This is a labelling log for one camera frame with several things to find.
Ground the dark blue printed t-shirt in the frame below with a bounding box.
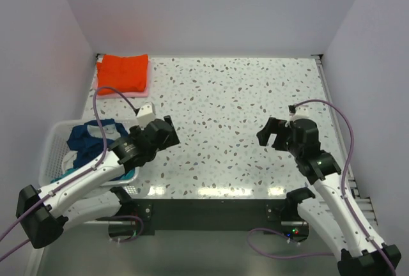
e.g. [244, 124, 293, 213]
[66, 119, 128, 169]

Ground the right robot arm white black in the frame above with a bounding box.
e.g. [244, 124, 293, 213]
[257, 118, 401, 275]

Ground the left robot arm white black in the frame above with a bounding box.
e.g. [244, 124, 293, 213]
[16, 116, 180, 249]

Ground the teal t-shirt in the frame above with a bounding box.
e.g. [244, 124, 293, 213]
[50, 168, 135, 183]

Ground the folded pink t-shirt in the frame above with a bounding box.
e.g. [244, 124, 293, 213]
[91, 62, 151, 100]

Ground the folded orange t-shirt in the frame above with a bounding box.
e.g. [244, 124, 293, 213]
[96, 54, 150, 92]

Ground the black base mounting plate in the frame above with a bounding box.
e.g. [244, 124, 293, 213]
[95, 197, 320, 237]

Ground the white plastic laundry basket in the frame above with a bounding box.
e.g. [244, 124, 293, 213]
[38, 119, 139, 193]

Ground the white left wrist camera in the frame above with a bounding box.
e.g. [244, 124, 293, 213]
[136, 102, 156, 128]

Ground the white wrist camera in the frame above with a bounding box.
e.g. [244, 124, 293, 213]
[136, 102, 156, 128]
[286, 105, 309, 127]

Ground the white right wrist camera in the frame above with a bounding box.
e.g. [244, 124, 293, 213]
[286, 105, 309, 127]

